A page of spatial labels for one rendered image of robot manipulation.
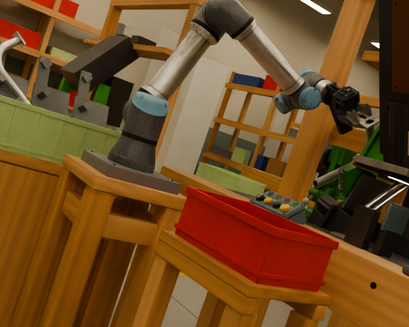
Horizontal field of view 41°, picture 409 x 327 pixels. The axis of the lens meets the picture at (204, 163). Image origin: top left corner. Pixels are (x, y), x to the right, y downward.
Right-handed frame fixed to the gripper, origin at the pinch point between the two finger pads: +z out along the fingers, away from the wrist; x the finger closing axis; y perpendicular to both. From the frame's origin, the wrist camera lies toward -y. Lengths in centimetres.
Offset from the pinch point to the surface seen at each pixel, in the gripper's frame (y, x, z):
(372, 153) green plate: 4.9, -11.8, 15.2
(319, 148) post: -38, 6, -38
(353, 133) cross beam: -30.9, 17.3, -29.3
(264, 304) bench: -85, -42, -17
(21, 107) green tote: 24, -95, -59
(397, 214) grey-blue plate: 4.0, -22.2, 36.8
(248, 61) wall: -417, 307, -684
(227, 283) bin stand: 25, -75, 44
